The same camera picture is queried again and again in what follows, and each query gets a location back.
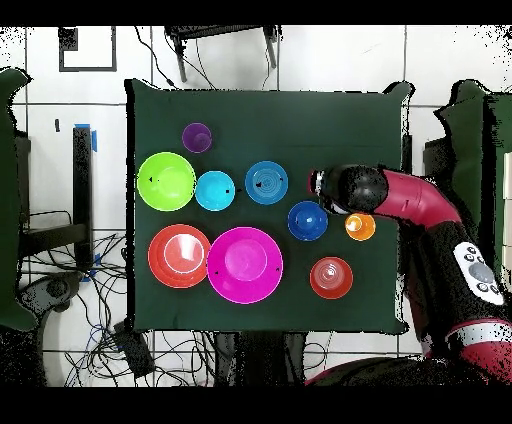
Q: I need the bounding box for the small dark blue bowl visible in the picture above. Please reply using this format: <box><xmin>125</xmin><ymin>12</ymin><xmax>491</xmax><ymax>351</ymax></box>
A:
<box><xmin>286</xmin><ymin>200</ymin><xmax>330</xmax><ymax>242</ymax></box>

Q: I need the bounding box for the medium blue bowl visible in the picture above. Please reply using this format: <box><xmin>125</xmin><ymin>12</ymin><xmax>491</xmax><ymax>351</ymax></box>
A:
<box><xmin>244</xmin><ymin>160</ymin><xmax>290</xmax><ymax>206</ymax></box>

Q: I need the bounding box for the small cyan bowl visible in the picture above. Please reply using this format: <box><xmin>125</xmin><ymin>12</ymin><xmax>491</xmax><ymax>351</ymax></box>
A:
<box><xmin>194</xmin><ymin>170</ymin><xmax>237</xmax><ymax>212</ymax></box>

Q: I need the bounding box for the large pink bowl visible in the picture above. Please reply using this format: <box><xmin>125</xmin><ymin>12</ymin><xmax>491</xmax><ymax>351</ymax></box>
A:
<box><xmin>206</xmin><ymin>226</ymin><xmax>285</xmax><ymax>305</ymax></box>

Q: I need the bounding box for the orange plastic cup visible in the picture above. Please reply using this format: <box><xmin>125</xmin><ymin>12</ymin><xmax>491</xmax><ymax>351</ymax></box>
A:
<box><xmin>344</xmin><ymin>212</ymin><xmax>377</xmax><ymax>242</ymax></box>

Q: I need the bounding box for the dark green table cloth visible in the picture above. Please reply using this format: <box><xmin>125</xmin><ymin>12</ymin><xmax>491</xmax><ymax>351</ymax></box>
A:
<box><xmin>124</xmin><ymin>77</ymin><xmax>415</xmax><ymax>335</ymax></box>

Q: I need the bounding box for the small orange bowl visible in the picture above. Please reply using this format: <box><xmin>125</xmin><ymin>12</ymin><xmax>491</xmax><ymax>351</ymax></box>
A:
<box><xmin>308</xmin><ymin>256</ymin><xmax>355</xmax><ymax>301</ymax></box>

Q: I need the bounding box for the purple plastic cup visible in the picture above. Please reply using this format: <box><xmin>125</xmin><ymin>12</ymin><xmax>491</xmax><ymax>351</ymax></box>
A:
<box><xmin>181</xmin><ymin>122</ymin><xmax>214</xmax><ymax>154</ymax></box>

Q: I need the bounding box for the large lime green bowl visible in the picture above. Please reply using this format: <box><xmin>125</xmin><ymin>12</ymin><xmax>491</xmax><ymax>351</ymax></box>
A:
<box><xmin>136</xmin><ymin>151</ymin><xmax>198</xmax><ymax>212</ymax></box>

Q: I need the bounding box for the green covered side table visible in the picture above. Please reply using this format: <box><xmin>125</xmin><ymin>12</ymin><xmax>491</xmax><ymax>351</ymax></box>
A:
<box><xmin>0</xmin><ymin>66</ymin><xmax>39</xmax><ymax>332</ymax></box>
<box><xmin>433</xmin><ymin>78</ymin><xmax>512</xmax><ymax>281</ymax></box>

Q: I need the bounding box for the large red-orange bowl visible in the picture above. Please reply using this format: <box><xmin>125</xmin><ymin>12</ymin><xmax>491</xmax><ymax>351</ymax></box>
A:
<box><xmin>147</xmin><ymin>223</ymin><xmax>212</xmax><ymax>290</ymax></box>

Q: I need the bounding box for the blue tape strip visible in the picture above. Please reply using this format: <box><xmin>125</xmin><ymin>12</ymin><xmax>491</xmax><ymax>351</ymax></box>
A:
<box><xmin>74</xmin><ymin>123</ymin><xmax>98</xmax><ymax>153</ymax></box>

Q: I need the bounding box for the black metal stand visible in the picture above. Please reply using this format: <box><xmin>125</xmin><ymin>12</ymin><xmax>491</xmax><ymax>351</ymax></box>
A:
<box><xmin>17</xmin><ymin>124</ymin><xmax>95</xmax><ymax>275</ymax></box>

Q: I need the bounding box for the black power strip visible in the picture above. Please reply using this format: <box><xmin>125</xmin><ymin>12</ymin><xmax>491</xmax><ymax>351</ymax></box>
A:
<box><xmin>113</xmin><ymin>321</ymin><xmax>156</xmax><ymax>379</ymax></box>

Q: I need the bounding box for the grey chair base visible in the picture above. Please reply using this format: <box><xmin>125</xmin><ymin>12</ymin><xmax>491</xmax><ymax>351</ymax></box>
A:
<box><xmin>15</xmin><ymin>271</ymin><xmax>85</xmax><ymax>317</ymax></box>

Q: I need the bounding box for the black floor cable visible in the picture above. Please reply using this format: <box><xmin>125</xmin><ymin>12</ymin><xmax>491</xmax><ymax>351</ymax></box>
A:
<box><xmin>133</xmin><ymin>25</ymin><xmax>178</xmax><ymax>89</ymax></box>

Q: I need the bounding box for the tangle of floor cables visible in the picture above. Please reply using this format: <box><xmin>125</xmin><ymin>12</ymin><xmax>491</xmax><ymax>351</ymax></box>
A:
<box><xmin>19</xmin><ymin>231</ymin><xmax>217</xmax><ymax>387</ymax></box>

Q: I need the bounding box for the black square floor frame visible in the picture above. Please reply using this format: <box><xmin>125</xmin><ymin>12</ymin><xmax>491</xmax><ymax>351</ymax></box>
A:
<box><xmin>58</xmin><ymin>26</ymin><xmax>118</xmax><ymax>73</ymax></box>

